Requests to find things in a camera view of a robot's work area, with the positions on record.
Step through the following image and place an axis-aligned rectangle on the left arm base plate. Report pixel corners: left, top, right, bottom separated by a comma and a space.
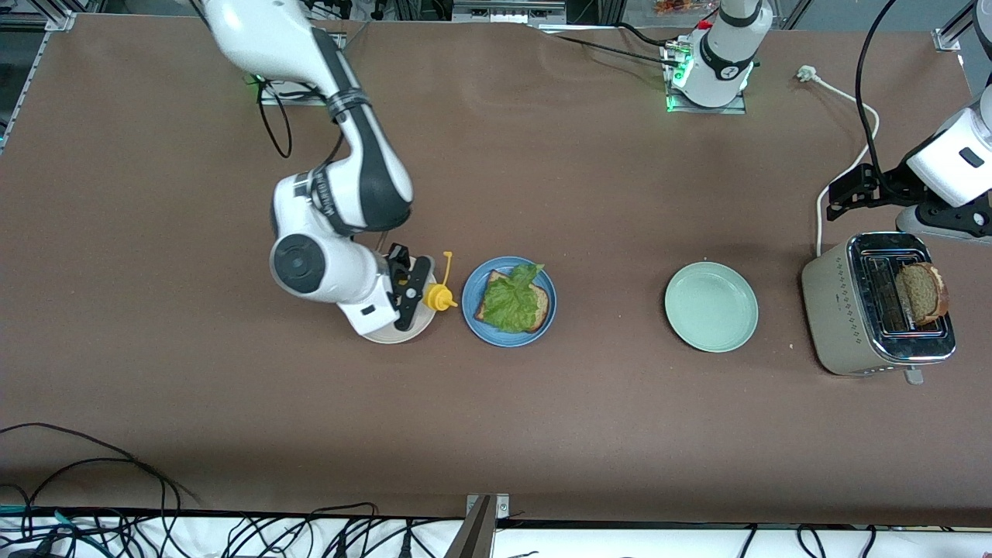
665, 37, 749, 115

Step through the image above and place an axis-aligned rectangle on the mint green plate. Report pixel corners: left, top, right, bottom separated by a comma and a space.
664, 261, 760, 353

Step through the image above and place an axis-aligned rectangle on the grey metal box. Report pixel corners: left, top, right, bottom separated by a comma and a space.
452, 0, 568, 24

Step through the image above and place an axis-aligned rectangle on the aluminium profile with bracket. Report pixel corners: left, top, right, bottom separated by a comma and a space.
446, 494, 511, 558

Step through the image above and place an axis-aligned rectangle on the long black looped cable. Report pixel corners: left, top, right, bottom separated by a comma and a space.
0, 422, 195, 536

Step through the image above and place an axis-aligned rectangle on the beige chrome toaster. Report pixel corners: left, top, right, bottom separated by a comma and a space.
801, 231, 956, 386

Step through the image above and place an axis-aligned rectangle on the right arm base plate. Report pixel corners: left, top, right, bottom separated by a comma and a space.
257, 76, 330, 106

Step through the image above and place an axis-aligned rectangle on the brown bread slice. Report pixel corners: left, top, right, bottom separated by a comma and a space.
895, 262, 949, 326
474, 270, 552, 334

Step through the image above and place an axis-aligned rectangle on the aluminium table frame rail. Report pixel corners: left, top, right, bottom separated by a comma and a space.
0, 9, 78, 156

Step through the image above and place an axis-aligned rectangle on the white toaster power cord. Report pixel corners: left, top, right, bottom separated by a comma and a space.
797, 66, 880, 258

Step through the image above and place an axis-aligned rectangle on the green lettuce leaf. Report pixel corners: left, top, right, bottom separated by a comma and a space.
484, 262, 546, 334

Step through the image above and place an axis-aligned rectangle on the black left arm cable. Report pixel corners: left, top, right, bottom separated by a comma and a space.
854, 0, 900, 191

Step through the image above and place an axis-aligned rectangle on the beige plate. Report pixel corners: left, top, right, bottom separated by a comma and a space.
360, 256, 437, 345

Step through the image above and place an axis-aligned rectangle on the thin black table cable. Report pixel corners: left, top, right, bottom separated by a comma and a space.
535, 27, 683, 69

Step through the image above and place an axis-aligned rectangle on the yellow mustard squeeze bottle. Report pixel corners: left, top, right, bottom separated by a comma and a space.
401, 250, 460, 312

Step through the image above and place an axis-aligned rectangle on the blue plate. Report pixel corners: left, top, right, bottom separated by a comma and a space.
461, 257, 557, 347

